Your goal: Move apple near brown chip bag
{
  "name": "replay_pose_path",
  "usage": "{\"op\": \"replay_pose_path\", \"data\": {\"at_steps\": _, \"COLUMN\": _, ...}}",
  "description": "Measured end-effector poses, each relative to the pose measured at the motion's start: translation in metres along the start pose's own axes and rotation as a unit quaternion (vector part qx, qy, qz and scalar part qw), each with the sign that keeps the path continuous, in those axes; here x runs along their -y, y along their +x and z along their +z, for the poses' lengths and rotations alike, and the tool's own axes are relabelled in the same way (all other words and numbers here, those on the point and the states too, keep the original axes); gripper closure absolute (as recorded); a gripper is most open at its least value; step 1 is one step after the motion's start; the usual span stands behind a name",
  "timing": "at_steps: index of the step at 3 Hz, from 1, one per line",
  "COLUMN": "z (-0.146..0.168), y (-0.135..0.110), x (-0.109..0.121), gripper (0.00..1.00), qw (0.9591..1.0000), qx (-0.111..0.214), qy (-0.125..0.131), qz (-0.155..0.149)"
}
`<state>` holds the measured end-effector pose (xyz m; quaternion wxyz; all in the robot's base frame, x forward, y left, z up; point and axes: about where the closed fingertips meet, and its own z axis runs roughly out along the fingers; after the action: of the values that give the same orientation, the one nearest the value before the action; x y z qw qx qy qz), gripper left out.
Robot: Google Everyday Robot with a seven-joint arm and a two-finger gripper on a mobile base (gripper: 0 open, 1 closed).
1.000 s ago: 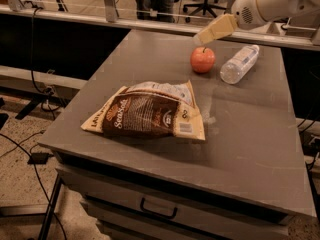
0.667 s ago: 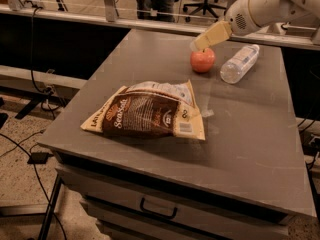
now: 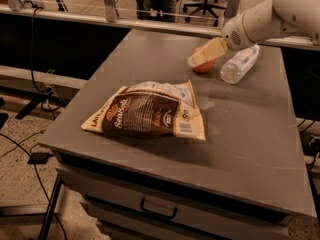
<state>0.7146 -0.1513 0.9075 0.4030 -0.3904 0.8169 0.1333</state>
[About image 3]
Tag seated person legs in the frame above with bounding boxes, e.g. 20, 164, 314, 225
136, 0, 179, 23

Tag grey drawer cabinet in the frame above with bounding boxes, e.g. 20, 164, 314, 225
54, 157, 294, 240

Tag black power adapter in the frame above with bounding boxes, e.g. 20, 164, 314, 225
28, 152, 50, 164

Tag clear plastic water bottle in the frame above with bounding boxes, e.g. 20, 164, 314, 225
220, 45, 260, 84

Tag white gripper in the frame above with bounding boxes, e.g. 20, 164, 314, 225
188, 14, 254, 68

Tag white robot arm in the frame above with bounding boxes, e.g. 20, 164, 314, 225
188, 0, 320, 68

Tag red apple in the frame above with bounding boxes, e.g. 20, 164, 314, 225
191, 47, 215, 74

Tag black drawer handle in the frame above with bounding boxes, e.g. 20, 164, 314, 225
140, 198, 178, 220

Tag black floor cable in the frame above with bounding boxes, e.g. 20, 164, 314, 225
0, 129, 69, 240

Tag brown sea salt chip bag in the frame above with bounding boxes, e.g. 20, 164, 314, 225
81, 81, 206, 140

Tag black hanging cable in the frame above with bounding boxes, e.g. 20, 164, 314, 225
29, 6, 66, 112

